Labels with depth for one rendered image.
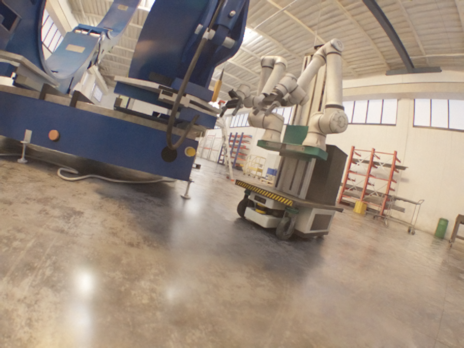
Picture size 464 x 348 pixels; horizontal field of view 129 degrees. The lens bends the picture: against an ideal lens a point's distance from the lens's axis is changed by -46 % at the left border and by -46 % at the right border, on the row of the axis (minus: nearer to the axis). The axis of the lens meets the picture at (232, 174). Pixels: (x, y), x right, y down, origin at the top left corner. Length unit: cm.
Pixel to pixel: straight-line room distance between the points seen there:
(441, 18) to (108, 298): 1089
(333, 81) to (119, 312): 164
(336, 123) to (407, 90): 1054
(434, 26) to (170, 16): 1030
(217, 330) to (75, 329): 37
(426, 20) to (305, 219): 996
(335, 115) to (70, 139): 205
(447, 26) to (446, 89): 296
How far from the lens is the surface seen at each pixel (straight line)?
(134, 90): 169
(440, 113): 1187
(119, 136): 184
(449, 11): 1034
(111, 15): 660
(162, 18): 200
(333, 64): 161
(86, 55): 422
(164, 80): 273
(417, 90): 1171
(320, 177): 185
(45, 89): 212
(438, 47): 1186
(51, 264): 76
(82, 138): 190
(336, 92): 152
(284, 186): 190
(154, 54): 208
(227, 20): 151
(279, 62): 199
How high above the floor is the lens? 44
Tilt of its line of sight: 3 degrees down
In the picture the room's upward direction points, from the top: 16 degrees clockwise
